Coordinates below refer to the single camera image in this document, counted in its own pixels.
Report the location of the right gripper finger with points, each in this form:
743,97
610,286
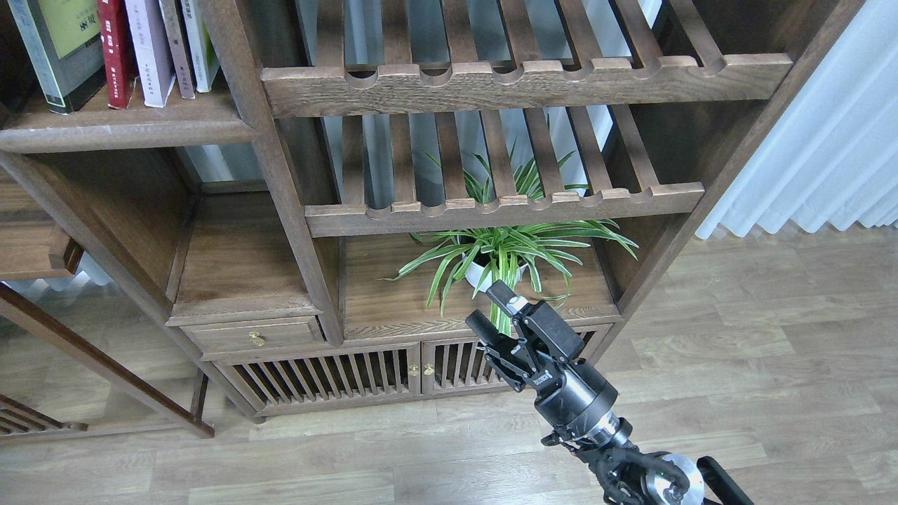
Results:
504,298
486,332

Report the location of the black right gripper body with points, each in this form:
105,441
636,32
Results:
571,395

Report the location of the pale lilac paperback book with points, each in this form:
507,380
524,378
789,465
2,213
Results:
156,70

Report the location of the red paperback book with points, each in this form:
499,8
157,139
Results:
118,53

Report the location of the yellow and black thick book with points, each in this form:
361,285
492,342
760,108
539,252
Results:
62,39

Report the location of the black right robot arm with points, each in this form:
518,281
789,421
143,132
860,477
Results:
629,476

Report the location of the white plant pot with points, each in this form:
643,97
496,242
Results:
485,270

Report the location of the green spider plant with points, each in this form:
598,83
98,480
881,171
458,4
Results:
550,243

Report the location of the brass drawer knob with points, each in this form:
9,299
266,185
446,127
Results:
256,339

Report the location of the dark wooden bookshelf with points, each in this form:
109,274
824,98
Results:
279,202

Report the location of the white curtain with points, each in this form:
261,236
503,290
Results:
832,157

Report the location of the white green upright book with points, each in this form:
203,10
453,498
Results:
204,61

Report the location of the brown upright book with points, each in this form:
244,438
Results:
178,44

